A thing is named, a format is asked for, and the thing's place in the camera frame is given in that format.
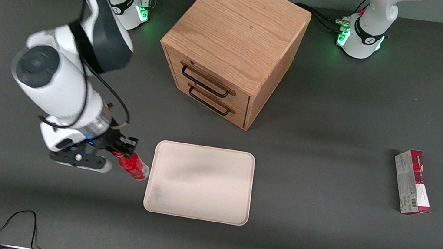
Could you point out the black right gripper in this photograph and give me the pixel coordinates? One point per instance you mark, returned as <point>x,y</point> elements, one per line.
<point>110,140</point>

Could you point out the red can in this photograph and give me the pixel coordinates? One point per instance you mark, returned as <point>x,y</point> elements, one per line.
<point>134,166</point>

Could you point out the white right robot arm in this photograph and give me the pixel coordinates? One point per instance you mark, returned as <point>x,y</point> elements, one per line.
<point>57,78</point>

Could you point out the beige rectangular tray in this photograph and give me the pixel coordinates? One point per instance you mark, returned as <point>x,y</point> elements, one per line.
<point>199,182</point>

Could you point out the red plaid cardboard box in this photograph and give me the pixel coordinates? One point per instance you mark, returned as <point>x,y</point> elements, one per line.
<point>412,184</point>

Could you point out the wooden drawer front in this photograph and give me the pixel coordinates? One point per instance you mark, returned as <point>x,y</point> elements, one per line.
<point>231,117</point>
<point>211,77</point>

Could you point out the wooden two-drawer cabinet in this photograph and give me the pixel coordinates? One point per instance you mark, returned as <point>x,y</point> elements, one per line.
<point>236,25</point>

